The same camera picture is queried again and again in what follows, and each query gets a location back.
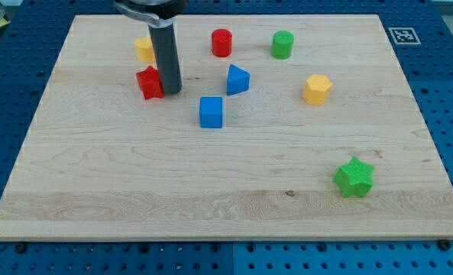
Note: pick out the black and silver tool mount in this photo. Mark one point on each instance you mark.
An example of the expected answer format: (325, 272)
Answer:
(156, 13)

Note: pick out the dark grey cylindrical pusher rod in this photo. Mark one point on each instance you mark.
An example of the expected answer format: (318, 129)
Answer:
(164, 42)

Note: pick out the blue cube block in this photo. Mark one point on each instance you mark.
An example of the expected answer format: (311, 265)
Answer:
(211, 112)

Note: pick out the yellow block behind rod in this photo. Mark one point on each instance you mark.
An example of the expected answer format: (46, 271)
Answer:
(144, 49)

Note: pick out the red star block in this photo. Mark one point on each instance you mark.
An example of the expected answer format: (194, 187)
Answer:
(149, 83)

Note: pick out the red cylinder block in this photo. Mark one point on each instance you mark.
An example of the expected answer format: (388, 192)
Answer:
(221, 42)

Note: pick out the blue triangular prism block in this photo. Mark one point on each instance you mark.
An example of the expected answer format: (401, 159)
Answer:
(238, 80)

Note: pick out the green cylinder block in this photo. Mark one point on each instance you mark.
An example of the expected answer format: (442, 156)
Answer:
(282, 45)

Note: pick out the light wooden board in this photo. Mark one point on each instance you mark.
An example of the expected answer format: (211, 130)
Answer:
(100, 163)

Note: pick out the yellow hexagon block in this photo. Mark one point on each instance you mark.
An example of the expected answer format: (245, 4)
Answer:
(317, 89)

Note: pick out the green star block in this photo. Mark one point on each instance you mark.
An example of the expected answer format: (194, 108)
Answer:
(354, 178)

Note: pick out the white fiducial marker tag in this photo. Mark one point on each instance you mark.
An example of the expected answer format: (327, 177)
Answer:
(404, 36)

